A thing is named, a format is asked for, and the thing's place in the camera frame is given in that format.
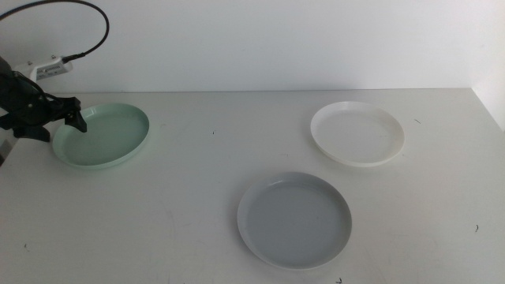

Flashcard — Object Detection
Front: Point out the pale green shallow bowl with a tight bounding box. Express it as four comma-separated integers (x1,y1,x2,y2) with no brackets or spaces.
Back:
52,103,151,170

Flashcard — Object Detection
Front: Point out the grey shallow bowl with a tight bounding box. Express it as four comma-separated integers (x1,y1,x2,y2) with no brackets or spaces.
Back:
237,171,353,271

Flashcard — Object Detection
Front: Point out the white shallow bowl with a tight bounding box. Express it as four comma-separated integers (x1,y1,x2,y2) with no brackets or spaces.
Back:
309,101,406,168

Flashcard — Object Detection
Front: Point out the white side furniture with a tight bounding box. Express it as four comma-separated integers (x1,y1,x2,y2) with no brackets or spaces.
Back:
0,129,19,159

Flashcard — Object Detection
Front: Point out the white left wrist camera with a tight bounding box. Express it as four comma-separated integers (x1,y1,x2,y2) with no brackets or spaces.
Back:
13,55,74,82

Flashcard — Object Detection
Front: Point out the black left camera cable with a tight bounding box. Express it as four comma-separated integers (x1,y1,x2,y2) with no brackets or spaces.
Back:
0,0,110,65

